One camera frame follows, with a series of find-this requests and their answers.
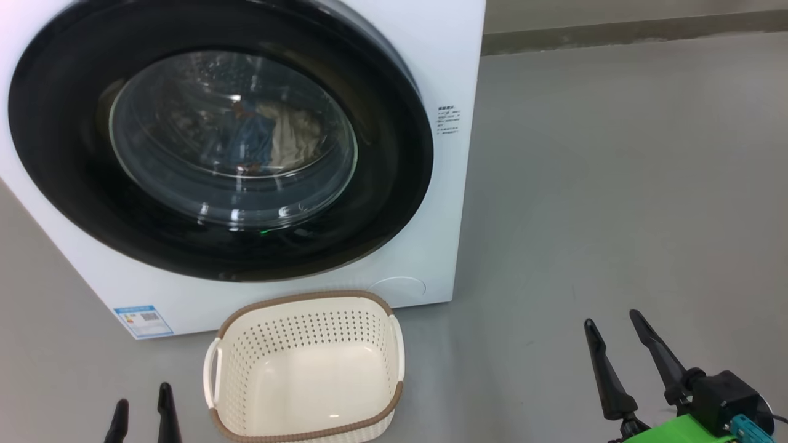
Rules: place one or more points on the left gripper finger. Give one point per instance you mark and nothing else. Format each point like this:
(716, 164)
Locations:
(117, 427)
(167, 418)

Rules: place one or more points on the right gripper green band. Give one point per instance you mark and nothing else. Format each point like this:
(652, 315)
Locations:
(720, 400)

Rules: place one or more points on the blue cartoon print garment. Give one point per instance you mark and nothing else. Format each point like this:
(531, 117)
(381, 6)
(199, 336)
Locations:
(258, 138)

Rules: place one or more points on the black round washing machine door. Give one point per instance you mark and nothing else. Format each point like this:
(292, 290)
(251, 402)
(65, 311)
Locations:
(381, 203)

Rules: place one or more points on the cream perforated laundry basket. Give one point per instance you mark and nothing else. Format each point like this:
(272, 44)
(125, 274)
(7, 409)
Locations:
(308, 381)

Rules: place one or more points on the white front-load washing machine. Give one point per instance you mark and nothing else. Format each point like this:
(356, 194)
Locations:
(431, 61)

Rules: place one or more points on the blue energy label sticker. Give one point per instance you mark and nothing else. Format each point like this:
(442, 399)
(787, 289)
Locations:
(144, 320)

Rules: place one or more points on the small black text sticker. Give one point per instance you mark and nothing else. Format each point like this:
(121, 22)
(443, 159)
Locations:
(448, 120)

